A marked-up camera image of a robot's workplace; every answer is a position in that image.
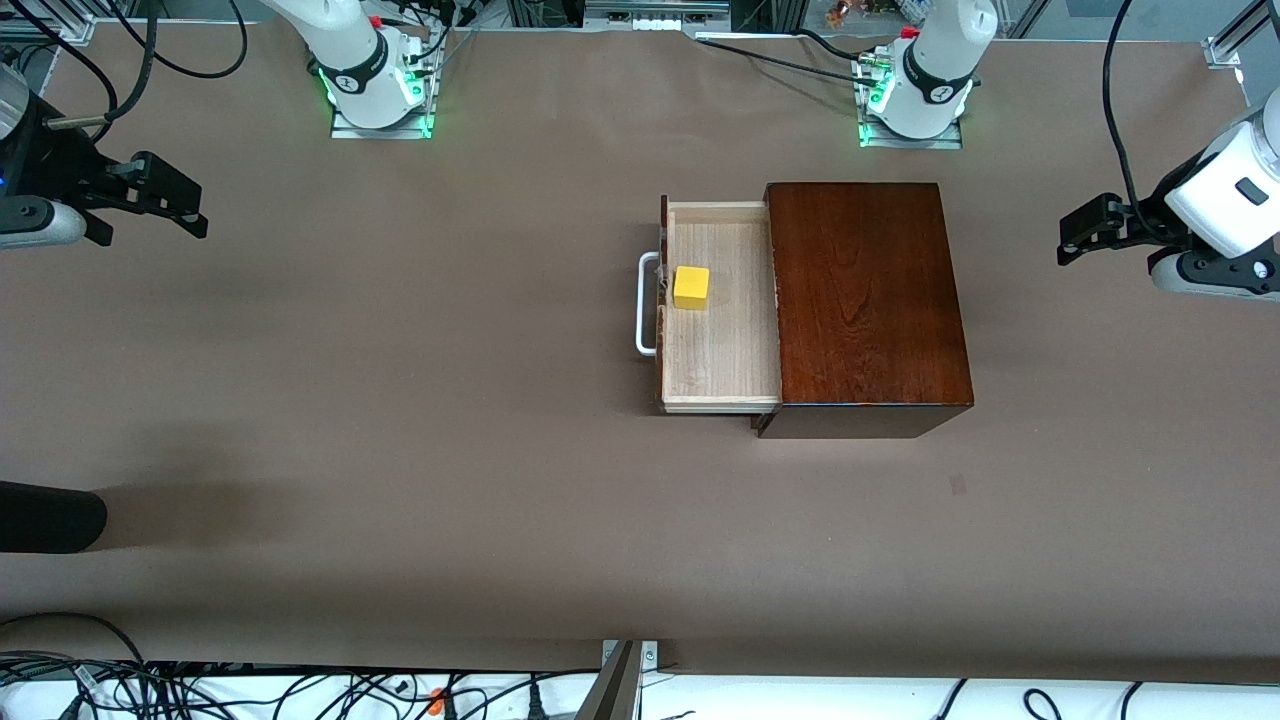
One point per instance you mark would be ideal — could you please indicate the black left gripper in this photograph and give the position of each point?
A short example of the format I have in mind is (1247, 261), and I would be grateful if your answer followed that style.
(1141, 223)

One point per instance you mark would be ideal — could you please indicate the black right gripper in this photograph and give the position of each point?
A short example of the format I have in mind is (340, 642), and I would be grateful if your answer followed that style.
(55, 167)

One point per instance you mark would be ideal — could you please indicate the yellow block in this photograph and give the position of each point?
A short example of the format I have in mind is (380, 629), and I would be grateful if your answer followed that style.
(691, 288)

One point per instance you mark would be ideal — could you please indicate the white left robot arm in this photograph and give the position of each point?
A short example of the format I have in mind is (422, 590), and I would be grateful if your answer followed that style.
(940, 60)

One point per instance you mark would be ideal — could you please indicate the dark brown wooden cabinet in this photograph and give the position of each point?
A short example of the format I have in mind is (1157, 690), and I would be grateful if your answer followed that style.
(870, 290)

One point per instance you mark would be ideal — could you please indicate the black rounded cylinder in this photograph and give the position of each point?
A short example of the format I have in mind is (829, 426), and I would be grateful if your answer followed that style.
(50, 517)

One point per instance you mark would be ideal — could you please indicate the white power strip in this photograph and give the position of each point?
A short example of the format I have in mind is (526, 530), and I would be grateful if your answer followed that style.
(655, 14)

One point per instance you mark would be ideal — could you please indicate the black power plug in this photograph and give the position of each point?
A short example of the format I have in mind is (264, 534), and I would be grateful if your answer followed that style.
(534, 703)

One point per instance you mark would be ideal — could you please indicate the dark grey metal beam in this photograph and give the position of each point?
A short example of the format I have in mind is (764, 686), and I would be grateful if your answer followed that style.
(612, 690)

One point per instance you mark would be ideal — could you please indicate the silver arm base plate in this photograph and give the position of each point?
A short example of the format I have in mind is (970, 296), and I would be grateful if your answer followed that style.
(880, 140)
(345, 130)

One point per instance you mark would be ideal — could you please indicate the aluminium frame profile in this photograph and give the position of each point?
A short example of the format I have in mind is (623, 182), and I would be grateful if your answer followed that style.
(50, 25)

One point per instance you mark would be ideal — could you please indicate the silver corner bracket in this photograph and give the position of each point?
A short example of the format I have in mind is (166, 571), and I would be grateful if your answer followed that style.
(1220, 55)

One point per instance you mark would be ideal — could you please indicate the silver metal bracket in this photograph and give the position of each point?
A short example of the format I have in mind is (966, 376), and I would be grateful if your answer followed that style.
(650, 655)

